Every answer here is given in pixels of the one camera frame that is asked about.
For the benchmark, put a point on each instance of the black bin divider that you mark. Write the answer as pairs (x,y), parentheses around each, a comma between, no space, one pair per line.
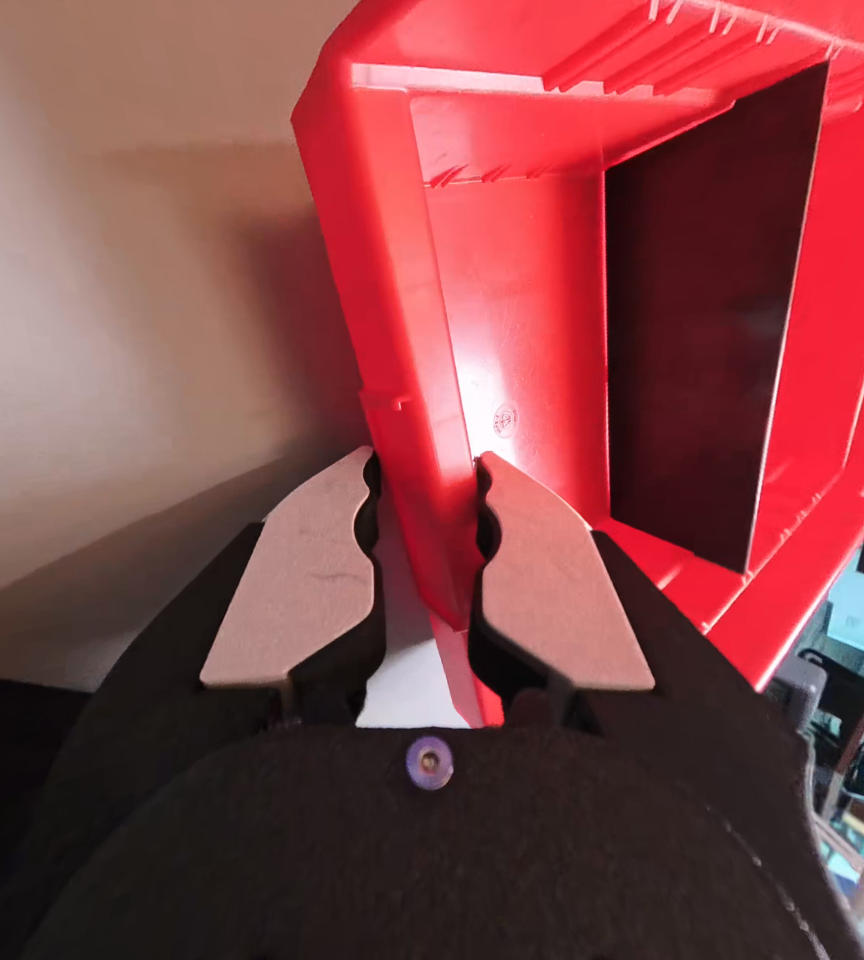
(701,337)

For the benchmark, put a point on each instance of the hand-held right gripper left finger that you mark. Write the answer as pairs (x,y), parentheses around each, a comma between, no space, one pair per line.
(297,585)

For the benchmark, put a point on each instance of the red storage bin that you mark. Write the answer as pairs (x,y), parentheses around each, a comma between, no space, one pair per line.
(522,300)

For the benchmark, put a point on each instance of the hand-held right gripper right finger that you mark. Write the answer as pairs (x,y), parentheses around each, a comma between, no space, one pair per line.
(559,600)

